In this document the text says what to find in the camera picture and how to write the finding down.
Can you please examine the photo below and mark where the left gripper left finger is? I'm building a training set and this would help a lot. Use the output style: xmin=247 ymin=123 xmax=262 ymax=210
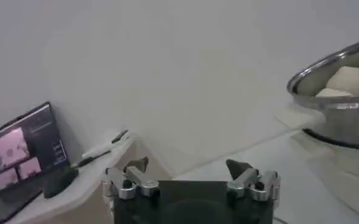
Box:
xmin=104 ymin=156 xmax=160 ymax=200

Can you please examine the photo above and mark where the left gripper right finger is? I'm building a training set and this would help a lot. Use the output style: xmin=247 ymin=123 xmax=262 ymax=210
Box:
xmin=226 ymin=158 xmax=281 ymax=201

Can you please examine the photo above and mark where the white steamed bun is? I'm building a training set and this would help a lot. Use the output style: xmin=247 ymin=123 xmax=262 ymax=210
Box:
xmin=315 ymin=88 xmax=354 ymax=98
xmin=325 ymin=66 xmax=359 ymax=94

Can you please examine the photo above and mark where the black smartphone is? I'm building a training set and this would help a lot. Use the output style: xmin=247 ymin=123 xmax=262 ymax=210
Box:
xmin=111 ymin=130 xmax=129 ymax=144

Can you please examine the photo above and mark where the white desk with laptop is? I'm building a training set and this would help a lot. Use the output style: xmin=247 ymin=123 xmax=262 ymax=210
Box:
xmin=5 ymin=133 xmax=168 ymax=224

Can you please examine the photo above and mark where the black computer mouse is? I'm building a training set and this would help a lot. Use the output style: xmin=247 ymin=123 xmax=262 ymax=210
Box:
xmin=41 ymin=166 xmax=79 ymax=199

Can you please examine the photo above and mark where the steel perforated steamer basket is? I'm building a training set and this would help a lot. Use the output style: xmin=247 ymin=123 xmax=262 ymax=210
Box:
xmin=286 ymin=36 xmax=359 ymax=150

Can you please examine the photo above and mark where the open black laptop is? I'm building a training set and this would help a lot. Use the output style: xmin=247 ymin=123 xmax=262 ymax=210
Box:
xmin=0 ymin=102 xmax=72 ymax=224

